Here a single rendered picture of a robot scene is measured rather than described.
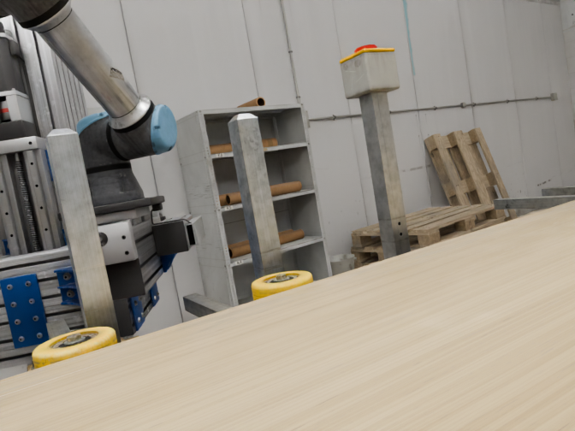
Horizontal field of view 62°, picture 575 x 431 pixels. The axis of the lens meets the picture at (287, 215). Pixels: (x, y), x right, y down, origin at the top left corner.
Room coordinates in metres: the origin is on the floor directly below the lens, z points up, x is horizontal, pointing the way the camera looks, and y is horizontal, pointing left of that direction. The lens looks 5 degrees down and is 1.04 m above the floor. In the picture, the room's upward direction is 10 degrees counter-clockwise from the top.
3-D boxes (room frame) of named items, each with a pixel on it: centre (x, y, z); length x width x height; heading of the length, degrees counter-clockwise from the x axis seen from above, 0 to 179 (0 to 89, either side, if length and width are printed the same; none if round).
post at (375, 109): (0.85, -0.19, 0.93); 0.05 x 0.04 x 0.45; 120
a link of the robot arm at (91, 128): (1.27, 0.44, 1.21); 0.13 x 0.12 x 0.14; 70
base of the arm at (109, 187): (1.27, 0.44, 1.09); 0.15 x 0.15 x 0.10
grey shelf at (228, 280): (3.61, 0.22, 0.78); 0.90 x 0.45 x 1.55; 125
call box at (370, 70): (0.85, -0.18, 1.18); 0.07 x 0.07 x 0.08; 30
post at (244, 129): (0.72, 0.04, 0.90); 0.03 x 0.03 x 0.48; 30
